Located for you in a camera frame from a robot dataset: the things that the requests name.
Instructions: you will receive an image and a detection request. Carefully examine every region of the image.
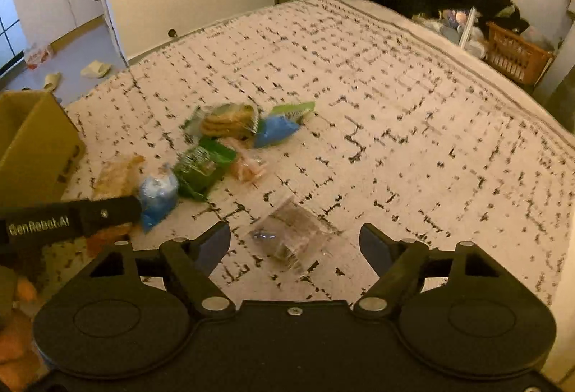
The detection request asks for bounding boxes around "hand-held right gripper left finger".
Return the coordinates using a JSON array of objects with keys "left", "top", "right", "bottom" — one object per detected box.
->
[{"left": 87, "top": 221, "right": 236, "bottom": 321}]

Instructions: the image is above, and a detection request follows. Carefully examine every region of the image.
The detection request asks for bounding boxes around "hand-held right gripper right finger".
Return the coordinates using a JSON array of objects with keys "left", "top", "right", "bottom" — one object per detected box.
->
[{"left": 353, "top": 222, "right": 492, "bottom": 321}]

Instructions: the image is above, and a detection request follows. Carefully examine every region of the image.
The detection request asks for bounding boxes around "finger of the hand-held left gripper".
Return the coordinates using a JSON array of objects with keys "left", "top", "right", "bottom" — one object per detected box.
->
[{"left": 83, "top": 195, "right": 142, "bottom": 236}]

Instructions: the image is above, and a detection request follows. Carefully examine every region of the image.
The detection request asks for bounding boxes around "orange bread packet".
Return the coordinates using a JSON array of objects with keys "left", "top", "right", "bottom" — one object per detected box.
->
[{"left": 87, "top": 155, "right": 147, "bottom": 257}]

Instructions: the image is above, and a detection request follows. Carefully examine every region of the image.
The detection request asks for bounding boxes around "small blue white packet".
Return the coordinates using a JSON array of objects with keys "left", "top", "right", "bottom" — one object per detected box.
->
[{"left": 138, "top": 165, "right": 180, "bottom": 233}]

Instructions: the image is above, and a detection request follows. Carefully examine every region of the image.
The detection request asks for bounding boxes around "green snack packet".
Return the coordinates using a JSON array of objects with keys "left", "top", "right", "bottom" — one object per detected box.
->
[{"left": 173, "top": 138, "right": 238, "bottom": 200}]

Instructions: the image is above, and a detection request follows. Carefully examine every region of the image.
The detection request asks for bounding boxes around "clear packet with dark contents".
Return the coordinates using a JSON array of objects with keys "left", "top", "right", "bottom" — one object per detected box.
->
[{"left": 248, "top": 194, "right": 342, "bottom": 280}]

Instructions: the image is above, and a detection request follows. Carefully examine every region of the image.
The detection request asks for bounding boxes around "brown cardboard box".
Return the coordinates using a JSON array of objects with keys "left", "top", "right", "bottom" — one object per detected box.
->
[{"left": 0, "top": 89, "right": 86, "bottom": 206}]

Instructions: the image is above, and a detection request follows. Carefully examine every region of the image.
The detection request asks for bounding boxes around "clear packet of orange snacks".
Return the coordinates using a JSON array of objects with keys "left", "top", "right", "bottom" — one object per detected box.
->
[{"left": 222, "top": 138, "right": 270, "bottom": 184}]

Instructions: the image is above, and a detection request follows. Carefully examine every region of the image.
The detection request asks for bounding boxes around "clear cookie packet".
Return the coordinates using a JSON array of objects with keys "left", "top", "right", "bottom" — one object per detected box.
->
[{"left": 184, "top": 102, "right": 261, "bottom": 141}]

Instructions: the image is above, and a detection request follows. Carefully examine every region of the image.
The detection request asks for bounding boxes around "blue packet with green top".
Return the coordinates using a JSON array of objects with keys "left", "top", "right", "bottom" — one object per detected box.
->
[{"left": 254, "top": 101, "right": 316, "bottom": 149}]

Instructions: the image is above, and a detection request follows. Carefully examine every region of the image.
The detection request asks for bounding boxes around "person's left hand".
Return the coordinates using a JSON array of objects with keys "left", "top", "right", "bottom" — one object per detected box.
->
[{"left": 0, "top": 277, "right": 41, "bottom": 377}]

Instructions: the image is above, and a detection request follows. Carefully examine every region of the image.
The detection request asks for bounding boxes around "patterned bedspread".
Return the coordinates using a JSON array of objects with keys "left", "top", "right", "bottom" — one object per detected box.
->
[{"left": 33, "top": 0, "right": 575, "bottom": 316}]

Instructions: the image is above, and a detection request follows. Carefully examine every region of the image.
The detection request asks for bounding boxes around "red white plastic bag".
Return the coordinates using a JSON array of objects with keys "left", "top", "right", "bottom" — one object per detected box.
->
[{"left": 23, "top": 42, "right": 55, "bottom": 70}]

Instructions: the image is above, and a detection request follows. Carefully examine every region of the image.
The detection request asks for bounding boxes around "white rolling rack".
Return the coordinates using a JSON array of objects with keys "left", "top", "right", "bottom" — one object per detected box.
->
[{"left": 85, "top": 0, "right": 129, "bottom": 67}]

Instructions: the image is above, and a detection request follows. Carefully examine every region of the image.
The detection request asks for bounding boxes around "black-framed glass door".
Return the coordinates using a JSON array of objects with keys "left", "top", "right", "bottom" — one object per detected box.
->
[{"left": 0, "top": 0, "right": 25, "bottom": 74}]

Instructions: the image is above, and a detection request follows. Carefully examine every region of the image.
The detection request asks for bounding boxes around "white kitchen counter cabinet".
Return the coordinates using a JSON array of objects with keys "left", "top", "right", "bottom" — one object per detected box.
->
[{"left": 9, "top": 0, "right": 106, "bottom": 56}]

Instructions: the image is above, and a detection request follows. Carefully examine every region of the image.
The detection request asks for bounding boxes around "pile of shoes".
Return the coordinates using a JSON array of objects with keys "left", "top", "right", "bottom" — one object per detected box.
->
[{"left": 411, "top": 6, "right": 488, "bottom": 58}]

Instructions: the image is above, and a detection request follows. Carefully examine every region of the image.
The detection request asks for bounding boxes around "white stick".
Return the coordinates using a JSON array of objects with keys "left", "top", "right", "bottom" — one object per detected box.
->
[{"left": 459, "top": 6, "right": 477, "bottom": 48}]

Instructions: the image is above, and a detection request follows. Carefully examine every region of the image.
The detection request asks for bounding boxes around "orange plastic basket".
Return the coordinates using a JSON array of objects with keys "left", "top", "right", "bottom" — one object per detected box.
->
[{"left": 484, "top": 20, "right": 555, "bottom": 86}]

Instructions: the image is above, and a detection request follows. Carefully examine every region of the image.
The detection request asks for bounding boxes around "white shelf unit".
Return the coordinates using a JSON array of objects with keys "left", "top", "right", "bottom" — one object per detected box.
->
[{"left": 532, "top": 0, "right": 575, "bottom": 105}]

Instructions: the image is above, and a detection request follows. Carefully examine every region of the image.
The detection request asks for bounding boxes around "clear plastic bag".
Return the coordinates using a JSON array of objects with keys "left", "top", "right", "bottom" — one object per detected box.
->
[{"left": 516, "top": 24, "right": 558, "bottom": 51}]

